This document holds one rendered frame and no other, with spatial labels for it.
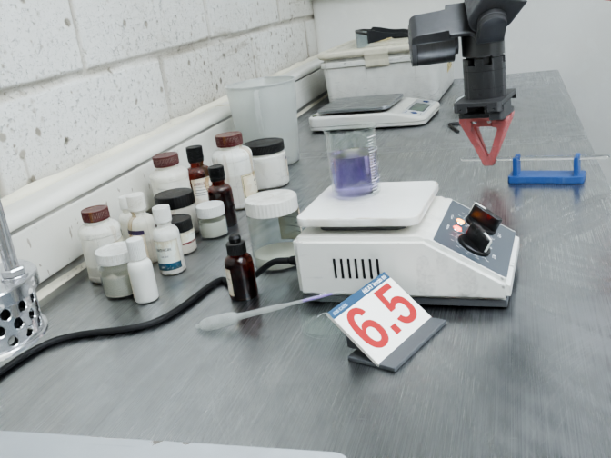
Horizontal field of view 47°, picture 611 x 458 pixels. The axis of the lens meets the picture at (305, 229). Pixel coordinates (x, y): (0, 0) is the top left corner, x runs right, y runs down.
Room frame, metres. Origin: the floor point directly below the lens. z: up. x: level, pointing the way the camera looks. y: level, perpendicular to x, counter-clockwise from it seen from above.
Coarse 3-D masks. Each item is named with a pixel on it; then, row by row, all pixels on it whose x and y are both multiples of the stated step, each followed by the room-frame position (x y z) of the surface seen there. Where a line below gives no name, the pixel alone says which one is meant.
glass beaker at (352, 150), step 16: (336, 128) 0.71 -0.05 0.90; (352, 128) 0.71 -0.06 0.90; (368, 128) 0.67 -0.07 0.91; (336, 144) 0.67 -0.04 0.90; (352, 144) 0.67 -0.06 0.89; (368, 144) 0.67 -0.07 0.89; (336, 160) 0.67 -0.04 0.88; (352, 160) 0.67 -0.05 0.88; (368, 160) 0.67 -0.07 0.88; (336, 176) 0.67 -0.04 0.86; (352, 176) 0.67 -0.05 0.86; (368, 176) 0.67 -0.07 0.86; (336, 192) 0.68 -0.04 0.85; (352, 192) 0.67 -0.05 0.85; (368, 192) 0.67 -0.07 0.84
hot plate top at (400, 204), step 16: (384, 192) 0.68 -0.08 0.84; (400, 192) 0.68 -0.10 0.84; (416, 192) 0.67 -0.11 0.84; (432, 192) 0.66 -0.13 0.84; (320, 208) 0.66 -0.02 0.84; (336, 208) 0.65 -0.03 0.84; (352, 208) 0.64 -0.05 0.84; (368, 208) 0.64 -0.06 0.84; (384, 208) 0.63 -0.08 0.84; (400, 208) 0.62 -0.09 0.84; (416, 208) 0.62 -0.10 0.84; (304, 224) 0.63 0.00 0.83; (320, 224) 0.62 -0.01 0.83; (336, 224) 0.62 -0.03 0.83; (352, 224) 0.61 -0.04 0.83; (368, 224) 0.61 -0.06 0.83; (384, 224) 0.60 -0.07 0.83; (400, 224) 0.60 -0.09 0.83
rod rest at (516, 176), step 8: (576, 160) 0.90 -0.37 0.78; (520, 168) 0.96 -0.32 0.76; (576, 168) 0.90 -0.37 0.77; (512, 176) 0.94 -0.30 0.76; (520, 176) 0.93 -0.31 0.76; (528, 176) 0.93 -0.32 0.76; (536, 176) 0.92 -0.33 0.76; (544, 176) 0.92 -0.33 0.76; (552, 176) 0.91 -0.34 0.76; (560, 176) 0.91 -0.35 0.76; (568, 176) 0.90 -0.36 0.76; (576, 176) 0.90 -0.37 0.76; (584, 176) 0.90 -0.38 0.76
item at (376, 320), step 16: (384, 288) 0.57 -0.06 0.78; (368, 304) 0.54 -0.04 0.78; (384, 304) 0.55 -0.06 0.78; (400, 304) 0.56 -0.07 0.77; (352, 320) 0.52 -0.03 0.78; (368, 320) 0.53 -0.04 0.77; (384, 320) 0.53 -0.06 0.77; (400, 320) 0.54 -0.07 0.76; (368, 336) 0.51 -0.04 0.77; (384, 336) 0.52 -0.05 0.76
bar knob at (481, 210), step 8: (472, 208) 0.66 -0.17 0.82; (480, 208) 0.65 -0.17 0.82; (472, 216) 0.66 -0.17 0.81; (480, 216) 0.65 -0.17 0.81; (488, 216) 0.65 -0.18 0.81; (496, 216) 0.64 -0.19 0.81; (480, 224) 0.65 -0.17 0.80; (488, 224) 0.64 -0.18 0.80; (496, 224) 0.64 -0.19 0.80; (488, 232) 0.64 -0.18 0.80
